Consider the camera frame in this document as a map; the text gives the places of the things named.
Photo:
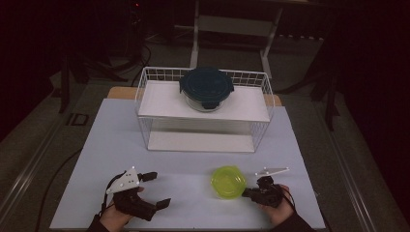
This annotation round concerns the glass container with blue lid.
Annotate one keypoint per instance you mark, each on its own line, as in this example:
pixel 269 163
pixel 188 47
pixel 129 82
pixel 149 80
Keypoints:
pixel 206 84

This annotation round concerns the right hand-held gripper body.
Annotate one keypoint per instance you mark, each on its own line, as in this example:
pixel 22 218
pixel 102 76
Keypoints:
pixel 269 193

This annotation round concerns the black floor socket plate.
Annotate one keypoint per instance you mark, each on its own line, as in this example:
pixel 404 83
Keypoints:
pixel 78 119

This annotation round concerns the person's right hand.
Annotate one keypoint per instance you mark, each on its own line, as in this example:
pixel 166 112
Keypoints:
pixel 283 212

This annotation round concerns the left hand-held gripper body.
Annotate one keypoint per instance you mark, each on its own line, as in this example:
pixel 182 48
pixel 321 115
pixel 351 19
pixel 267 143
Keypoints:
pixel 129 199

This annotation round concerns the person's left hand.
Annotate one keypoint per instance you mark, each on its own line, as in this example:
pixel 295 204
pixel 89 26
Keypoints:
pixel 114 219

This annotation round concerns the green plastic bowl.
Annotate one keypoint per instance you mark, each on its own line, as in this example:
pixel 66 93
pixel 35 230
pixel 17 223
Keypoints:
pixel 227 182

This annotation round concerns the grey metal stand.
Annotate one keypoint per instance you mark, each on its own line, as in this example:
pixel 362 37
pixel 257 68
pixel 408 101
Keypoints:
pixel 232 25

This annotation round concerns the black stand leg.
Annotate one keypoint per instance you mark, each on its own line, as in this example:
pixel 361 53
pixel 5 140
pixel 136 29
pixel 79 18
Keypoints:
pixel 330 103
pixel 64 83

